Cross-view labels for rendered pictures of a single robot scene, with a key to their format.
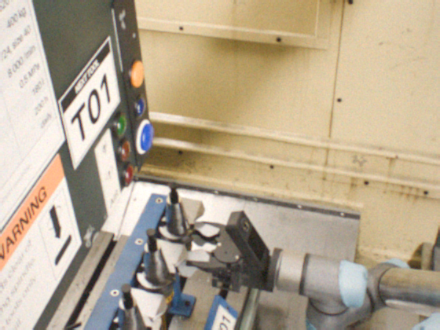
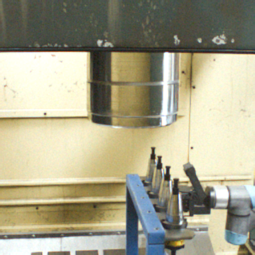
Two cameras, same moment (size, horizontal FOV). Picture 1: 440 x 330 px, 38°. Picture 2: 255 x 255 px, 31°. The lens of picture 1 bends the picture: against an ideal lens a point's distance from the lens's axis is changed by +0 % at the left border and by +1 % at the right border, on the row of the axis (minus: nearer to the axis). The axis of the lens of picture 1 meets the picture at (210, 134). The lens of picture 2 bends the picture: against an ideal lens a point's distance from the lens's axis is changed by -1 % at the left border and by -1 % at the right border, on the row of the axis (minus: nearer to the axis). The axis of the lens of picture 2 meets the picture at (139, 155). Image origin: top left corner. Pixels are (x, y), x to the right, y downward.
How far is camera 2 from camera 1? 93 cm
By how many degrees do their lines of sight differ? 34
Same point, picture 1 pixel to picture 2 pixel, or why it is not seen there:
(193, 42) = not seen: hidden behind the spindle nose
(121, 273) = (139, 193)
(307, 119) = (174, 165)
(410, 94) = (227, 137)
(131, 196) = (62, 246)
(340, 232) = (200, 239)
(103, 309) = (143, 202)
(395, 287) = not seen: outside the picture
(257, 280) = (201, 206)
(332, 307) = (246, 209)
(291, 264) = (220, 188)
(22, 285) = not seen: hidden behind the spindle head
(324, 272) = (238, 188)
